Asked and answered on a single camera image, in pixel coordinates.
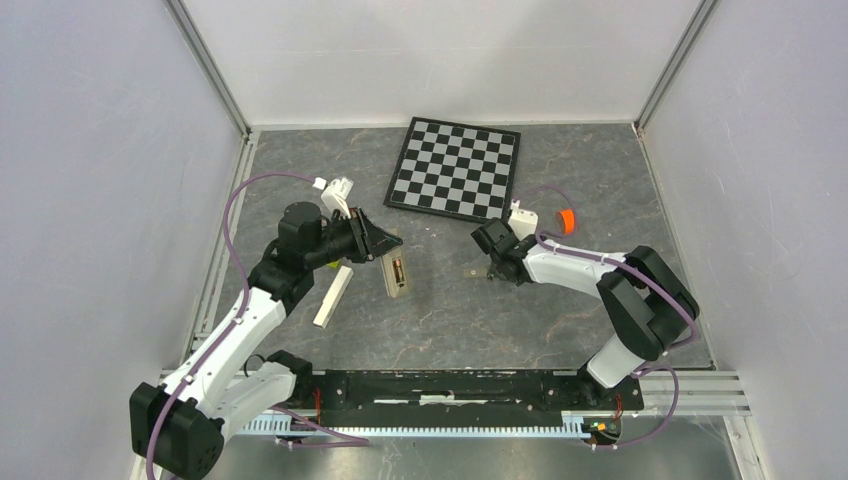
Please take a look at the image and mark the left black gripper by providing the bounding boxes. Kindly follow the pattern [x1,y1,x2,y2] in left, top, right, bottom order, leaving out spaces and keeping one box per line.
[305,206,402,270]

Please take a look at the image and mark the gold black AA battery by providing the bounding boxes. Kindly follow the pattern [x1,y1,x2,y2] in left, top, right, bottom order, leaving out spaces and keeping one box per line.
[392,259,405,286]

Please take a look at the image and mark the beige remote control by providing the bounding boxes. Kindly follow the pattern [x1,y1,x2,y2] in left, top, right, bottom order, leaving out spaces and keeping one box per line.
[381,245,411,299]

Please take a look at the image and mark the beige battery cover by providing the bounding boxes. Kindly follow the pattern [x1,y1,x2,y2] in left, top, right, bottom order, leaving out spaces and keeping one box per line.
[463,267,487,278]

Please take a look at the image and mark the white rectangular bar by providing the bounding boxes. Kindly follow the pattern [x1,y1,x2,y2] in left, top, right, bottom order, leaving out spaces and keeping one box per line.
[313,265,353,329]

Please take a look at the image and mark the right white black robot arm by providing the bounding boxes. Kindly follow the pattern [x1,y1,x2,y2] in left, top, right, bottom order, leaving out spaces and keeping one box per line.
[471,218,700,408]

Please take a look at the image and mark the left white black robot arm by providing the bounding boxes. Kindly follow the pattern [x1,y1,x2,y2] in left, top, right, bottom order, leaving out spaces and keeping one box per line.
[129,202,403,479]

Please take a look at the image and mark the orange tape roll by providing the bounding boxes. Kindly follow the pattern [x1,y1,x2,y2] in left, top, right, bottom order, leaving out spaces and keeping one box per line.
[555,209,577,236]

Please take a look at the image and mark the black white chessboard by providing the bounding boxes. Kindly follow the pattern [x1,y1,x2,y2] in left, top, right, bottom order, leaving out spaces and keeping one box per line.
[383,117,521,224]

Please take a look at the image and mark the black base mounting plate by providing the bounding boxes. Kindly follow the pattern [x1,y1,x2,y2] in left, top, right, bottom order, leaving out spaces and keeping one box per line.
[282,369,645,428]

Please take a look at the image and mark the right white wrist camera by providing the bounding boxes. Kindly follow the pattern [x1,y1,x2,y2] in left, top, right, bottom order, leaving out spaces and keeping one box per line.
[507,200,539,241]

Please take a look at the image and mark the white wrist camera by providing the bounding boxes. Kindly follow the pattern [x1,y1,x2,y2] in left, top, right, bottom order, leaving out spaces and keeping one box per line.
[507,200,539,241]
[313,176,354,219]

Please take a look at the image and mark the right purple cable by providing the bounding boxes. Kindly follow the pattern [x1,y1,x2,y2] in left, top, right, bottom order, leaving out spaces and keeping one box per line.
[511,184,701,379]

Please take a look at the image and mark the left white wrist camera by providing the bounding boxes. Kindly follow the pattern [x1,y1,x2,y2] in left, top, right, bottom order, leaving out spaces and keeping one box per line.
[313,176,354,219]

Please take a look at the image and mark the aluminium frame rail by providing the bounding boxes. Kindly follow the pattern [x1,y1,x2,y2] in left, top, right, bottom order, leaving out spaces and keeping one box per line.
[639,370,751,417]

